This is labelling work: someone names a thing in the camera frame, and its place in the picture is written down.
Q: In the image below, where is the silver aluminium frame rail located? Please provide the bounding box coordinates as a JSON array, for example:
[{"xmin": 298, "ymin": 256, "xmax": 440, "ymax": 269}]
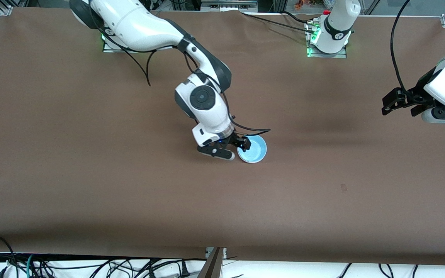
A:
[{"xmin": 201, "ymin": 0, "xmax": 258, "ymax": 12}]

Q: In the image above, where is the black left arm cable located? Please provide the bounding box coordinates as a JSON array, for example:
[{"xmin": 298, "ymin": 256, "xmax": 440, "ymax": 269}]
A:
[{"xmin": 391, "ymin": 0, "xmax": 412, "ymax": 93}]

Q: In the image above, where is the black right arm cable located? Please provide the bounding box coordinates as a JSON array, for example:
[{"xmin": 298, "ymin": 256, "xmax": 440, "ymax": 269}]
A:
[{"xmin": 91, "ymin": 8, "xmax": 272, "ymax": 136}]

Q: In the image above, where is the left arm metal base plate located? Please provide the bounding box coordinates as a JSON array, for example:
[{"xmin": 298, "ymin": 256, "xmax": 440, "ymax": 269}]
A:
[{"xmin": 307, "ymin": 39, "xmax": 348, "ymax": 59}]

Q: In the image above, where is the blue plastic bowl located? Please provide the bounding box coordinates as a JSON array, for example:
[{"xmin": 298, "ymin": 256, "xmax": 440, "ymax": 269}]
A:
[{"xmin": 237, "ymin": 134, "xmax": 268, "ymax": 164}]

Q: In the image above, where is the black left base power cable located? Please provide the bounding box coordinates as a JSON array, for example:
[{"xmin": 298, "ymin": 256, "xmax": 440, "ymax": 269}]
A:
[{"xmin": 240, "ymin": 11, "xmax": 316, "ymax": 35}]

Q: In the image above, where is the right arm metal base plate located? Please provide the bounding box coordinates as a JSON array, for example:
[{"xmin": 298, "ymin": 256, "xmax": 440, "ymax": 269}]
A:
[{"xmin": 103, "ymin": 37, "xmax": 143, "ymax": 53}]

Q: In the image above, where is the brown table cover sheet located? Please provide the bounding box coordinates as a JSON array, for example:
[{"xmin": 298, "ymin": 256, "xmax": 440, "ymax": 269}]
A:
[{"xmin": 0, "ymin": 7, "xmax": 445, "ymax": 267}]

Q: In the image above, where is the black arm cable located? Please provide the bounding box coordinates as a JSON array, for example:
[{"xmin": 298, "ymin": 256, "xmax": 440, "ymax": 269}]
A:
[
  {"xmin": 91, "ymin": 8, "xmax": 272, "ymax": 136},
  {"xmin": 391, "ymin": 0, "xmax": 412, "ymax": 93}
]

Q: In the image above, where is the silver metal bracket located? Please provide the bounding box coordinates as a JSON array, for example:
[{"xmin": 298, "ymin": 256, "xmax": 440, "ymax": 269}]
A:
[{"xmin": 206, "ymin": 247, "xmax": 228, "ymax": 260}]

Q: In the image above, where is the orange colourful background object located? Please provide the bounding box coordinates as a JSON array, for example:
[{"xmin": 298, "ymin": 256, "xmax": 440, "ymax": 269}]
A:
[{"xmin": 294, "ymin": 0, "xmax": 323, "ymax": 10}]

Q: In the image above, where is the dark brown support beam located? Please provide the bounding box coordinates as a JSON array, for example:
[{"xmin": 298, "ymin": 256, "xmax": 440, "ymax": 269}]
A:
[{"xmin": 198, "ymin": 247, "xmax": 224, "ymax": 278}]

